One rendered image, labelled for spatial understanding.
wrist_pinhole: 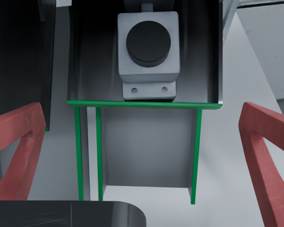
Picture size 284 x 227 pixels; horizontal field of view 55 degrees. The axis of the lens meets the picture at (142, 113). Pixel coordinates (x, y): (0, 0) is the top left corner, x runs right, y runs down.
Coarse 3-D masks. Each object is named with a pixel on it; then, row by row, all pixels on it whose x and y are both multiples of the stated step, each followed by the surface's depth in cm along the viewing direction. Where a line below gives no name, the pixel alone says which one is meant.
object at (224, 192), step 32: (224, 64) 69; (256, 64) 69; (224, 96) 64; (256, 96) 64; (224, 128) 60; (96, 160) 57; (224, 160) 57; (96, 192) 54; (128, 192) 54; (160, 192) 54; (224, 192) 53; (160, 224) 51; (192, 224) 51; (224, 224) 51; (256, 224) 50
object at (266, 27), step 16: (240, 0) 85; (256, 0) 87; (272, 0) 89; (240, 16) 91; (256, 16) 92; (272, 16) 93; (256, 32) 99; (272, 32) 100; (256, 48) 106; (272, 48) 108; (272, 64) 117; (272, 80) 128
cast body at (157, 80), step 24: (120, 24) 19; (144, 24) 18; (168, 24) 19; (120, 48) 19; (144, 48) 18; (168, 48) 18; (120, 72) 19; (144, 72) 19; (168, 72) 19; (144, 96) 22; (168, 96) 22
